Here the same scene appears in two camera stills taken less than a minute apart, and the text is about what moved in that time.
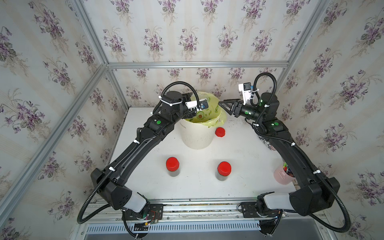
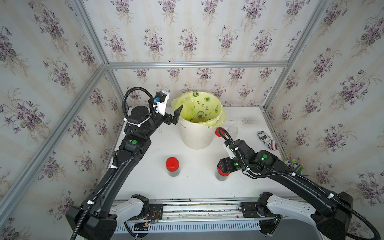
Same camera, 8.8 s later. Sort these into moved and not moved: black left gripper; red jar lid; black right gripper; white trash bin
Moved: black right gripper; black left gripper
Not moved: white trash bin; red jar lid
